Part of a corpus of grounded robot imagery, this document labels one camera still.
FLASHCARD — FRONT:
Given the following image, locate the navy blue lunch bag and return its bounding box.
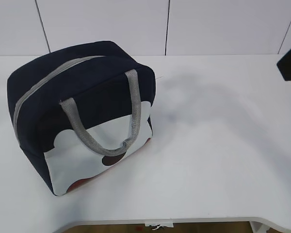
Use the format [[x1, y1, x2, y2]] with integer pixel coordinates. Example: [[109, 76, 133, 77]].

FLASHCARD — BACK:
[[7, 41, 156, 196]]

